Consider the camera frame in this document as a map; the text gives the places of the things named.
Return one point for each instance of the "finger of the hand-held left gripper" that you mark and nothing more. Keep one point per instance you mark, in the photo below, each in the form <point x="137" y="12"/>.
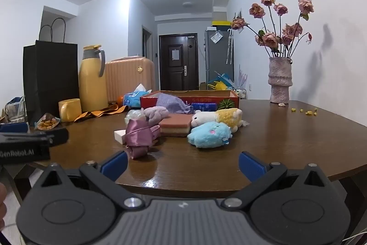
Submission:
<point x="54" y="136"/>
<point x="14" y="128"/>

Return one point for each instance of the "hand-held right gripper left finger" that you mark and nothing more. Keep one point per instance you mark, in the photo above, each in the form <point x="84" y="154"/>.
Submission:
<point x="114" y="166"/>

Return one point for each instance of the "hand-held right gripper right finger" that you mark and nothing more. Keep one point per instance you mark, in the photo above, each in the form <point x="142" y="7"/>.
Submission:
<point x="252" y="166"/>

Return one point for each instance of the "white foam block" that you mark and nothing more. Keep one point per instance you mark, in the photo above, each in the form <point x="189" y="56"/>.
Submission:
<point x="119" y="136"/>

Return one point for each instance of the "pink satin scrunchie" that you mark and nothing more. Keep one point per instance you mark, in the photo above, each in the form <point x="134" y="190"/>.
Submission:
<point x="140" y="136"/>

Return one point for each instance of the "light blue plush toy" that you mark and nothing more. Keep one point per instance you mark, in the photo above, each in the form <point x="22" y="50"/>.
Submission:
<point x="209" y="134"/>

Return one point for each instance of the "clear plastic bag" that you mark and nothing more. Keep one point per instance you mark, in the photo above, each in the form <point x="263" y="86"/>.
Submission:
<point x="134" y="115"/>

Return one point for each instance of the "white yellow plush toy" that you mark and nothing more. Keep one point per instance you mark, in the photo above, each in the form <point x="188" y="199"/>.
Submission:
<point x="220" y="115"/>

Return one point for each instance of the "mauve fuzzy plush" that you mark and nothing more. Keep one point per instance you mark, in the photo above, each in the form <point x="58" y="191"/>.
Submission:
<point x="156" y="114"/>

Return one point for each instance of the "red cardboard box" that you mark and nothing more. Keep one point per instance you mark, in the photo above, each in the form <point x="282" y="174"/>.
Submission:
<point x="229" y="98"/>

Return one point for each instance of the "pink sponge block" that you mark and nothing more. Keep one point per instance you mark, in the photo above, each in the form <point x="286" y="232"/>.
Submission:
<point x="175" y="124"/>

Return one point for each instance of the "lavender knitted cloth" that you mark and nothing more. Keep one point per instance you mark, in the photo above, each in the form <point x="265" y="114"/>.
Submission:
<point x="172" y="103"/>

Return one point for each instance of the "person's left hand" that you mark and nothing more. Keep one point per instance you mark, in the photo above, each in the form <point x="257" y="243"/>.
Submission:
<point x="2" y="202"/>

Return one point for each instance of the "clear snack packet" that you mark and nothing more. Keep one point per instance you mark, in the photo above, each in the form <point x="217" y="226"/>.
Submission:
<point x="47" y="122"/>

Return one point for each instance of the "yellow mug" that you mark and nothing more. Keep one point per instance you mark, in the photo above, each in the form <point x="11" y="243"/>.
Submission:
<point x="70" y="110"/>

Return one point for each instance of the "black paper bag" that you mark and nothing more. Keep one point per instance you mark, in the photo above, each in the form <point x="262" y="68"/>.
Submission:
<point x="48" y="75"/>

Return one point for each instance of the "yellow thermos jug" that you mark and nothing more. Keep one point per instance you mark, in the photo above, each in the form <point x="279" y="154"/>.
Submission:
<point x="91" y="81"/>

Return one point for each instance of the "blue tissue pack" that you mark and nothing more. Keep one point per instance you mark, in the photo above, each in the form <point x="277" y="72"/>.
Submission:
<point x="134" y="98"/>

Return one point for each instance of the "scattered yellow crumbs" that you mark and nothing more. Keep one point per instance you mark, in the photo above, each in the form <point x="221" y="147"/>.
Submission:
<point x="308" y="112"/>

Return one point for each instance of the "lilac plastic hangers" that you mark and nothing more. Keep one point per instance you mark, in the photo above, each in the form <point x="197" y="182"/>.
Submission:
<point x="243" y="80"/>

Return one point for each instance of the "pink ribbed suitcase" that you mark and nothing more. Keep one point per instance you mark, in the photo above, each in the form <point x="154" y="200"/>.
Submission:
<point x="129" y="78"/>

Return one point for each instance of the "blue and yellow bags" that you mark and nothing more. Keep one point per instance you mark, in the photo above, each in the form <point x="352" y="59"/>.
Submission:
<point x="220" y="82"/>

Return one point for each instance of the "pink ceramic vase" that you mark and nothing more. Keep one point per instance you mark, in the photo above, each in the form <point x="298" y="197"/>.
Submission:
<point x="279" y="78"/>

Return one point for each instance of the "dark brown door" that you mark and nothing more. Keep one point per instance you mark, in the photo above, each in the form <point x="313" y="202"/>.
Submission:
<point x="177" y="72"/>

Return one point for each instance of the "grey refrigerator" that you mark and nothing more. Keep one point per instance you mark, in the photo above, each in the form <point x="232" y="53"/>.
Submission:
<point x="218" y="58"/>

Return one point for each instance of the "white folded umbrella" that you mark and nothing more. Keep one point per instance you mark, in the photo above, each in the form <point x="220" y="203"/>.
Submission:
<point x="229" y="47"/>

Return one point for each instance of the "white door notice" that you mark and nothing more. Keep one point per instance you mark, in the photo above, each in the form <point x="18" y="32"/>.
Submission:
<point x="175" y="54"/>

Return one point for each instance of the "bunch of dried pink roses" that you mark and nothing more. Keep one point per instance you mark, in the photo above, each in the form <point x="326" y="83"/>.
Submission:
<point x="269" y="38"/>

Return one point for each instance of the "clear bag on refrigerator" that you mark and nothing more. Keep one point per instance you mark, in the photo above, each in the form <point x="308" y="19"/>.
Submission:
<point x="216" y="37"/>

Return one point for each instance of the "yellow box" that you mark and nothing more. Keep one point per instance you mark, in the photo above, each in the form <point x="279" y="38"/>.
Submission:
<point x="220" y="23"/>

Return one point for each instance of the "small ceiling lamp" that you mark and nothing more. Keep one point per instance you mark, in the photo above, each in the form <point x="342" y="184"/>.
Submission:
<point x="187" y="4"/>

